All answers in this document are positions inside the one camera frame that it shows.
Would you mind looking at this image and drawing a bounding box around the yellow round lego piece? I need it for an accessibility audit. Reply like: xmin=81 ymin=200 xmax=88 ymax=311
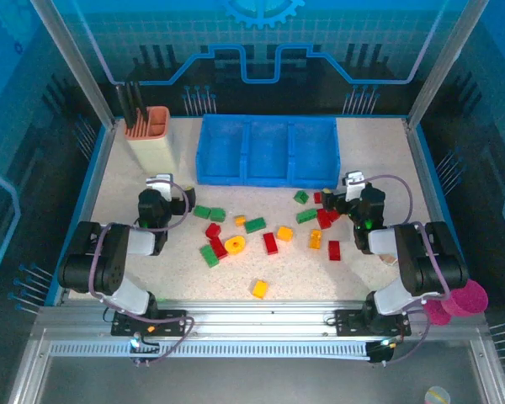
xmin=224 ymin=235 xmax=247 ymax=256

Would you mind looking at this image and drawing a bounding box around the cream and pink utensil holder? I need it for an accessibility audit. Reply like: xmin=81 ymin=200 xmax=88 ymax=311
xmin=124 ymin=105 xmax=182 ymax=173

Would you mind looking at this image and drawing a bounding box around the small magenta foam cylinder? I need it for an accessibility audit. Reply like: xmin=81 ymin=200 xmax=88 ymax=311
xmin=423 ymin=299 xmax=452 ymax=326

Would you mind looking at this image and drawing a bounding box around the black base electronics box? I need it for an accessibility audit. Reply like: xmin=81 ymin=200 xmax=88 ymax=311
xmin=368 ymin=338 xmax=399 ymax=365
xmin=128 ymin=334 xmax=161 ymax=364

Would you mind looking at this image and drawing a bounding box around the pink cup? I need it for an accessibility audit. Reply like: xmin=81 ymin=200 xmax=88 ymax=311
xmin=441 ymin=280 xmax=488 ymax=316

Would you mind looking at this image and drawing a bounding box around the pale round disc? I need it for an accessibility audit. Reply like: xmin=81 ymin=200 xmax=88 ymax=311
xmin=424 ymin=385 xmax=452 ymax=404

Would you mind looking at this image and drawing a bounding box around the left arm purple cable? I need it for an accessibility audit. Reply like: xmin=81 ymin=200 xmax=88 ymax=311
xmin=88 ymin=179 xmax=196 ymax=364

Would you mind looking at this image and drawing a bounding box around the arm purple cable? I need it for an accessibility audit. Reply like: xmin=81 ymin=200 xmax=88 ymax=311
xmin=361 ymin=174 xmax=452 ymax=366
xmin=88 ymin=179 xmax=196 ymax=364

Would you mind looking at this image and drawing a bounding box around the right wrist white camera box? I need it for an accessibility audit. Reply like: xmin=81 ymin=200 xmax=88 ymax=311
xmin=343 ymin=170 xmax=369 ymax=202

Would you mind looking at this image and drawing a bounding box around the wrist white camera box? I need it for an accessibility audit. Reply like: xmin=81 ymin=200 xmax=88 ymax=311
xmin=146 ymin=173 xmax=174 ymax=201
xmin=343 ymin=170 xmax=369 ymax=202

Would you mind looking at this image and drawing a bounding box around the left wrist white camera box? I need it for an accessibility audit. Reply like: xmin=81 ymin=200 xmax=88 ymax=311
xmin=146 ymin=173 xmax=174 ymax=201

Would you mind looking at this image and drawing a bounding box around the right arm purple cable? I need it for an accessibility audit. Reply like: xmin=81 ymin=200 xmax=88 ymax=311
xmin=361 ymin=174 xmax=452 ymax=366

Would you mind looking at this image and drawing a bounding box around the table side rail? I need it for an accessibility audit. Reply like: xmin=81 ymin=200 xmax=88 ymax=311
xmin=45 ymin=120 xmax=119 ymax=306
xmin=403 ymin=117 xmax=462 ymax=282

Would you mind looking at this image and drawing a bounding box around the black utensil handle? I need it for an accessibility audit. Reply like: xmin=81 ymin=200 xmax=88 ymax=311
xmin=115 ymin=83 xmax=130 ymax=127
xmin=133 ymin=81 xmax=147 ymax=121
xmin=125 ymin=82 xmax=138 ymax=127

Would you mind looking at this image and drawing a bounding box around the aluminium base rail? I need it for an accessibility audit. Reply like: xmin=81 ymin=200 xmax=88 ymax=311
xmin=31 ymin=299 xmax=489 ymax=344

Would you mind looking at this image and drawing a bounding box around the slotted grey cable duct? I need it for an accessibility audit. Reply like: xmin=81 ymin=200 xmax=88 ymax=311
xmin=48 ymin=341 xmax=374 ymax=359

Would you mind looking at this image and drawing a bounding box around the aluminium frame post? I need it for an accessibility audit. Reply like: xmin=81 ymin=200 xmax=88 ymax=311
xmin=29 ymin=0 xmax=120 ymax=130
xmin=406 ymin=0 xmax=492 ymax=130

